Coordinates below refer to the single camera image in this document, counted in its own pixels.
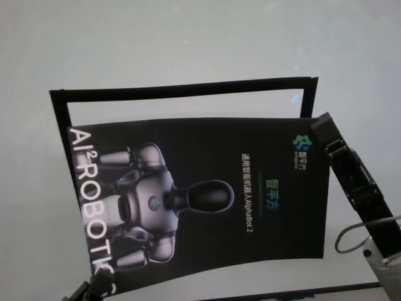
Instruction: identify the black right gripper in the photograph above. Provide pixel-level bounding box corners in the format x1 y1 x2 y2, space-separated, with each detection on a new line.
310 112 401 263

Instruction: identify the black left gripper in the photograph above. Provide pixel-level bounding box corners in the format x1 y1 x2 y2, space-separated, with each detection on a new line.
61 271 118 301

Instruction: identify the black AI robotics poster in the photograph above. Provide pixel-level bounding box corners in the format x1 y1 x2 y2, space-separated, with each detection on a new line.
66 116 333 295

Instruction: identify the long black tape strip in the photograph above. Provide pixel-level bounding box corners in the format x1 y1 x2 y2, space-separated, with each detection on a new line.
49 76 320 103

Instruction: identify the thin grey cable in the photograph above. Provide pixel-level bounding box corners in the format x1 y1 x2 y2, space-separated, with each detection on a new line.
334 214 401 255

